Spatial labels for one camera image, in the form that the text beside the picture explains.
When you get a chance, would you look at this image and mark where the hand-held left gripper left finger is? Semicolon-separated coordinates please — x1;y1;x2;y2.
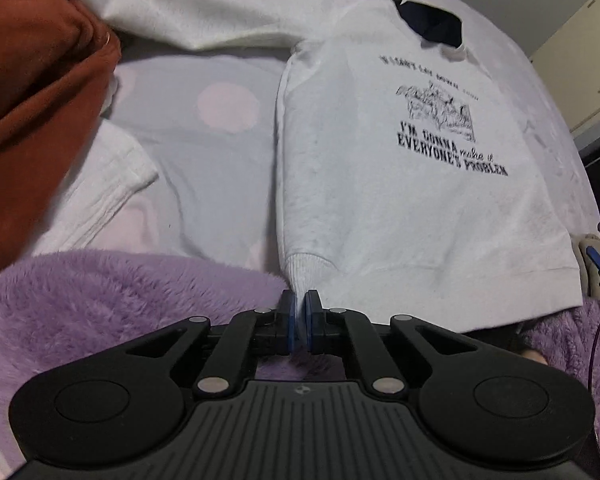
125;290;298;400

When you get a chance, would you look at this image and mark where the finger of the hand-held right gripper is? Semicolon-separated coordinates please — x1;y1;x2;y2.
580;220;600;306

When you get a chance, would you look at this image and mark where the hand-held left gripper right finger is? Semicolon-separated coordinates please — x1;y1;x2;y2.
304;288;473;400

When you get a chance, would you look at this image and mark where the white printed sweatshirt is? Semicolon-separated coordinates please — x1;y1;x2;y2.
47;0;583;334

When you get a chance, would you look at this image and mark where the purple fluffy blanket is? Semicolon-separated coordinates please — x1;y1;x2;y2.
0;249;600;467

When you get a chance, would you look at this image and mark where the white cloth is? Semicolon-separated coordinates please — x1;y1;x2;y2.
27;120;160;261

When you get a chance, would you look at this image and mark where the bed with polka dot sheet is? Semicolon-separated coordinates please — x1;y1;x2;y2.
30;0;600;272

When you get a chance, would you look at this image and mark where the rust orange cloth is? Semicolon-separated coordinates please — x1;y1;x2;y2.
0;0;124;291

